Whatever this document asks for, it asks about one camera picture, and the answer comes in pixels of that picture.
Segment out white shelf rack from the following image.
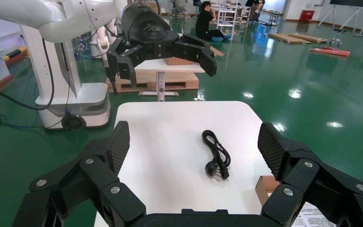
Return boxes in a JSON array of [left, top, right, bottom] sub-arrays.
[[216, 0, 236, 40]]

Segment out yellow black bumper bar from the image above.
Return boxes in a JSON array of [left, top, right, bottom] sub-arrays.
[[2, 46, 29, 62]]

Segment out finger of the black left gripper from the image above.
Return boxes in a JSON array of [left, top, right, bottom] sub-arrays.
[[173, 33, 218, 78], [105, 37, 145, 88]]

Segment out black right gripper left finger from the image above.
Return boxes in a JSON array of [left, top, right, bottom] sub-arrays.
[[12, 120, 147, 227]]

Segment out wooden pallet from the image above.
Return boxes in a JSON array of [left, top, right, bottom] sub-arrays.
[[106, 69, 200, 94]]

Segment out small metal stand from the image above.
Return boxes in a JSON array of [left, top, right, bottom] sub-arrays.
[[328, 28, 343, 48]]

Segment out small brown carton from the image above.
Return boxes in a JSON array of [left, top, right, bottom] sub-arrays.
[[164, 57, 194, 66]]

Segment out person in dark clothes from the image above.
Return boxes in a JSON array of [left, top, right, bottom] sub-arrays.
[[250, 0, 265, 23]]

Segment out printed paper instruction sheet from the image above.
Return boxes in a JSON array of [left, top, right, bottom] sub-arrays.
[[291, 202, 337, 227]]

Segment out white pedestal table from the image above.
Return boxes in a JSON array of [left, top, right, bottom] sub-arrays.
[[134, 58, 206, 103]]

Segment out blue floor cable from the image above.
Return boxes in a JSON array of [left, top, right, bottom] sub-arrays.
[[0, 83, 44, 131]]

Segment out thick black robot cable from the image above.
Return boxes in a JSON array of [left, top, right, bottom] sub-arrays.
[[0, 38, 56, 111]]

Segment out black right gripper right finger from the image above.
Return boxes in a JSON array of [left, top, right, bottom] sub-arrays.
[[257, 122, 363, 227]]

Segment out seated person in black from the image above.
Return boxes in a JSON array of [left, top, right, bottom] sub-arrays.
[[195, 0, 232, 42]]

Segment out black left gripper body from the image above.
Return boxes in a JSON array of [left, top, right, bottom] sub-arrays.
[[121, 3, 181, 60]]

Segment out white robot body with base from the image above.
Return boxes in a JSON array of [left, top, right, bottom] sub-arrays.
[[18, 23, 112, 131]]

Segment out red box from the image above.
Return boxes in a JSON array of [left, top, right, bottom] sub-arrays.
[[299, 10, 315, 23]]

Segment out black screen on white stand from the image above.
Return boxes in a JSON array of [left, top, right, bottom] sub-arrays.
[[319, 0, 363, 37]]

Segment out flat brown cardboard piece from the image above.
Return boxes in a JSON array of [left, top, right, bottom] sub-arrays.
[[209, 46, 225, 57]]

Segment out white robot with arms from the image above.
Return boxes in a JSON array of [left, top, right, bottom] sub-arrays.
[[89, 18, 121, 59]]

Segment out brown cardboard box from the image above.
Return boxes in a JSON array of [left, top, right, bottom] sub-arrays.
[[255, 175, 281, 206]]

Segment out flat red panel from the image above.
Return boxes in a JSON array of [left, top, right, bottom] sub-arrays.
[[310, 45, 351, 58]]

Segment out flat wooden board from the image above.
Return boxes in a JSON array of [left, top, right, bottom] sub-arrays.
[[288, 33, 328, 44], [268, 33, 312, 44]]

